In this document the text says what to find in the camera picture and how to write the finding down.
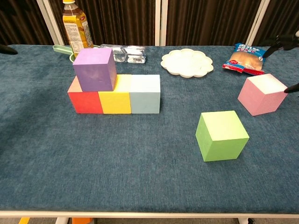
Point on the light blue foam cube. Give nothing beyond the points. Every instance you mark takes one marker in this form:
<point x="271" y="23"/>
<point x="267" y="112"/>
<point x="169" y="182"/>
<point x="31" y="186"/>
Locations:
<point x="144" y="98"/>

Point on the red foam cube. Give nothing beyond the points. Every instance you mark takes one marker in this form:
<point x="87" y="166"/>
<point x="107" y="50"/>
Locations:
<point x="85" y="103"/>

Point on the white table frame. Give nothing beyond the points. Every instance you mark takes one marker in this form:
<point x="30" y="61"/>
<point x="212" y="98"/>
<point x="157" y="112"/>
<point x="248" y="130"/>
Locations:
<point x="140" y="214"/>

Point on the mint green cutting board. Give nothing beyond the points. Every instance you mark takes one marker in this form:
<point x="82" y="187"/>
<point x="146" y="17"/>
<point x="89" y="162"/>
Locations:
<point x="60" y="49"/>

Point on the blue fabric table cover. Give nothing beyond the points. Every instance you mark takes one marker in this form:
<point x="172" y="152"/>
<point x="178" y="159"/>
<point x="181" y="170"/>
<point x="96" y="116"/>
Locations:
<point x="116" y="168"/>

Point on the orange object under table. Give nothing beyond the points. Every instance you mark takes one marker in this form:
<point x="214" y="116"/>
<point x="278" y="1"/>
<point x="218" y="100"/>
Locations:
<point x="81" y="220"/>

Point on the clear plastic water bottle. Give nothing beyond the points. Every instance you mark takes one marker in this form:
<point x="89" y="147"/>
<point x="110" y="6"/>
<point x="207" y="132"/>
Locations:
<point x="130" y="54"/>

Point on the white flower-shaped paint palette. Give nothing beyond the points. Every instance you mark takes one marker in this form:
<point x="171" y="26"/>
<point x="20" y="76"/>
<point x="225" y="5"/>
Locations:
<point x="187" y="63"/>

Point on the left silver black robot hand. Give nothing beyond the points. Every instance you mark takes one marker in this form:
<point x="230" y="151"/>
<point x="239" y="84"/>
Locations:
<point x="7" y="49"/>

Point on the purple foam cube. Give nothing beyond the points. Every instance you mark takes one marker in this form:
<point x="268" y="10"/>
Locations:
<point x="93" y="72"/>

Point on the tea bottle with yellow cap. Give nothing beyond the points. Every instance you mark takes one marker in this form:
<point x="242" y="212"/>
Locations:
<point x="77" y="30"/>

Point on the green foam cube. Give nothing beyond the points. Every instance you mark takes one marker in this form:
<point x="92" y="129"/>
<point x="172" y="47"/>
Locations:
<point x="222" y="140"/>

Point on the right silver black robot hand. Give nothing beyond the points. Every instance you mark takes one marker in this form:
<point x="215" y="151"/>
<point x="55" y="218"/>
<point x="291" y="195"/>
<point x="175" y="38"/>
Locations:
<point x="288" y="40"/>

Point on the dark folding screen panel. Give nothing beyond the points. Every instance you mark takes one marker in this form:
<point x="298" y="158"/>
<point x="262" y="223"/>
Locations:
<point x="205" y="21"/>
<point x="282" y="16"/>
<point x="18" y="21"/>
<point x="116" y="21"/>

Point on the pink foam cube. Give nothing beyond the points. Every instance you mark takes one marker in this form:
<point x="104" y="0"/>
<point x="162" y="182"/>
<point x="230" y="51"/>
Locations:
<point x="261" y="100"/>

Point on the yellow foam cube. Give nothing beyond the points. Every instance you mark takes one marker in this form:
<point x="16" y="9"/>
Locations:
<point x="114" y="103"/>

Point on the blue red snack bag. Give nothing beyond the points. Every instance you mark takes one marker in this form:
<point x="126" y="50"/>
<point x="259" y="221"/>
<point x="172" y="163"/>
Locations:
<point x="247" y="58"/>

